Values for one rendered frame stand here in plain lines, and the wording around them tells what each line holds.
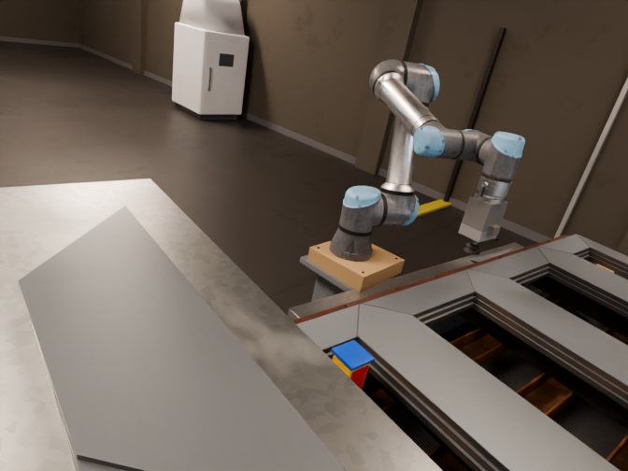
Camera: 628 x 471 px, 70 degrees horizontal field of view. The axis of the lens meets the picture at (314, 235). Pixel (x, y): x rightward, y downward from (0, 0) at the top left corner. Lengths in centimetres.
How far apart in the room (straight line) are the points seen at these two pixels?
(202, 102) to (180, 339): 577
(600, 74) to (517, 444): 373
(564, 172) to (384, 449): 403
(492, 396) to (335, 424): 50
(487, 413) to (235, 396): 55
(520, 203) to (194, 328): 415
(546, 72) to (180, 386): 421
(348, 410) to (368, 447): 5
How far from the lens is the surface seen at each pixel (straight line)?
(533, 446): 92
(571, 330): 132
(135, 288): 64
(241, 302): 66
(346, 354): 87
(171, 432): 47
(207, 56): 618
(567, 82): 442
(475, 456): 87
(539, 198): 450
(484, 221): 120
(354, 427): 53
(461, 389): 95
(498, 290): 136
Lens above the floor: 143
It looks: 25 degrees down
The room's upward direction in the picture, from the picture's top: 11 degrees clockwise
